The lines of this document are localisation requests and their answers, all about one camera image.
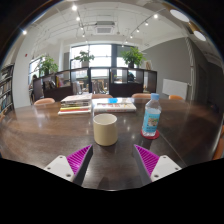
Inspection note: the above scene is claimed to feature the orange chair rightmost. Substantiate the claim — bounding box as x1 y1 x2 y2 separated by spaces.
169 95 184 100

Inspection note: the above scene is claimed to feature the left potted green plant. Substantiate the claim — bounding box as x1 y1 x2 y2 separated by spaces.
39 56 58 76

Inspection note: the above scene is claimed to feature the orange chair far left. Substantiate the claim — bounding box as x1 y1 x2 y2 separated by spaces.
34 98 55 106

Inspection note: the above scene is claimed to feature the right potted green plant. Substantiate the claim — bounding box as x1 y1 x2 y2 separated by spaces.
121 47 146 68

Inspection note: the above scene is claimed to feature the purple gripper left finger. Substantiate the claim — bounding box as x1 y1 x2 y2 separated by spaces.
44 145 93 186

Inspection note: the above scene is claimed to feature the ceiling air conditioner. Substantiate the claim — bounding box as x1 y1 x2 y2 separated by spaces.
94 21 115 35

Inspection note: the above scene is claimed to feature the tall bookshelf with books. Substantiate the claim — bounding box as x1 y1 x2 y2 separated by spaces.
0 64 14 113

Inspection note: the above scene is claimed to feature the white board on wall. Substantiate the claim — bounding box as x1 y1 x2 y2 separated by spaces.
162 79 188 99

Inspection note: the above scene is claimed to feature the dark low shelf unit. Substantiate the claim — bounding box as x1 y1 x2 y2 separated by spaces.
33 66 157 101

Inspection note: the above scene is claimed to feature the orange chair far right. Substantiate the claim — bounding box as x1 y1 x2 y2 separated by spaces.
131 93 151 99

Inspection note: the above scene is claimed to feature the seated person in background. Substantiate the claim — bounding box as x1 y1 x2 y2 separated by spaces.
29 74 37 102

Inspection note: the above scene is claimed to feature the cream ceramic cup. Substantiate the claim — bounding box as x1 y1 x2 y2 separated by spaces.
93 113 118 146

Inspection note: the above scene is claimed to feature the clear plastic water bottle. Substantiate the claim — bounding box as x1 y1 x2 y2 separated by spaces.
142 93 162 136

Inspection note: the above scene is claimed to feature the middle potted green plant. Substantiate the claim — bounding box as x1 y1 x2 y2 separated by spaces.
74 51 95 68

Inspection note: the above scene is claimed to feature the potted green plant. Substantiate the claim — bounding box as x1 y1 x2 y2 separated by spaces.
121 47 146 68
39 56 58 76
74 51 95 68

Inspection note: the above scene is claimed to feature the orange chair behind books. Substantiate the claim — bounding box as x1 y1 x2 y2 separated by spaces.
92 94 113 99

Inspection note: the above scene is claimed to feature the stack of books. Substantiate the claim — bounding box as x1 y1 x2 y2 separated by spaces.
58 93 92 115

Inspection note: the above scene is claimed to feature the red round coaster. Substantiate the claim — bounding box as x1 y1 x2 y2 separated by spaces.
141 130 160 140

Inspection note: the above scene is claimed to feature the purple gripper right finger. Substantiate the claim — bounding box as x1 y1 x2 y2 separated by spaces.
133 145 181 182

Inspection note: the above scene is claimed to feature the white blue book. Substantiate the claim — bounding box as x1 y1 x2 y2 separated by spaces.
92 98 136 113

